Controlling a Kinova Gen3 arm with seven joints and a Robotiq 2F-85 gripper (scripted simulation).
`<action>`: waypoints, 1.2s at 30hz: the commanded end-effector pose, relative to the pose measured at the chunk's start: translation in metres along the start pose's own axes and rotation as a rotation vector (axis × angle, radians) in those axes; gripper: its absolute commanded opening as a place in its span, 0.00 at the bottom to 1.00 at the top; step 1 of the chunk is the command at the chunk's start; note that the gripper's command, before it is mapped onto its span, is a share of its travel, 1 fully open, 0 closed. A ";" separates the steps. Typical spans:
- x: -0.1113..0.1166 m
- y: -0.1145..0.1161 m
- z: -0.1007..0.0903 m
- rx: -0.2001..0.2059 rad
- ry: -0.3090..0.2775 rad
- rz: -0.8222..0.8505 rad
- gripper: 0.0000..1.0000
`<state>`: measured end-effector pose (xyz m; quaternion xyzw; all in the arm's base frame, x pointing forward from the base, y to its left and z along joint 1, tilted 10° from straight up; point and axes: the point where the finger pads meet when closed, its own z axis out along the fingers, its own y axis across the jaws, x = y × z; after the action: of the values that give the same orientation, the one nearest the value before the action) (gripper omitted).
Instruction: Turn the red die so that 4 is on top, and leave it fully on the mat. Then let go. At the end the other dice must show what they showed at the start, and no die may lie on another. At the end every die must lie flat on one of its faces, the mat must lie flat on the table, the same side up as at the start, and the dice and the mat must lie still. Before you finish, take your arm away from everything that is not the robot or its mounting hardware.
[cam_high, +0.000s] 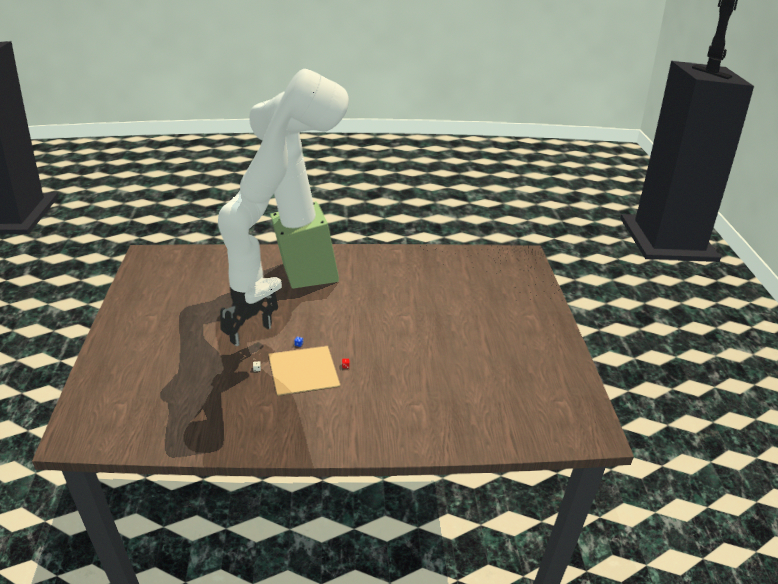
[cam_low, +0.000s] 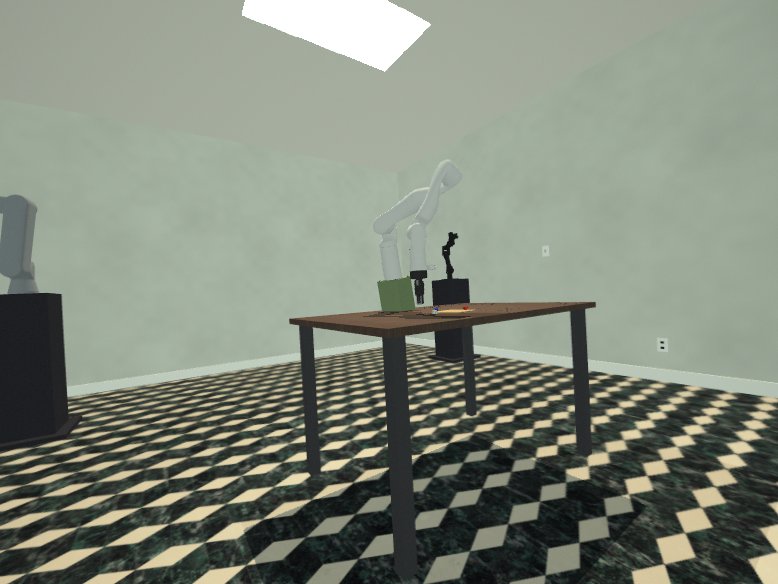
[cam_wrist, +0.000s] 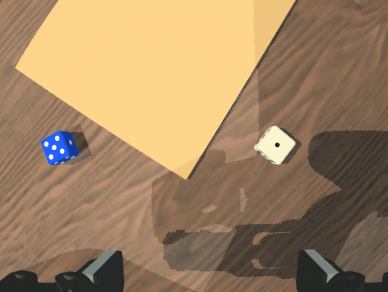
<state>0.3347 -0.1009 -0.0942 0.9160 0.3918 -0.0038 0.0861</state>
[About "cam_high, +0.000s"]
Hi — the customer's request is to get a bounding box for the pale yellow mat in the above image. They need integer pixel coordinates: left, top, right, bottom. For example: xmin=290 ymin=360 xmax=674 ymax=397
xmin=269 ymin=346 xmax=340 ymax=396

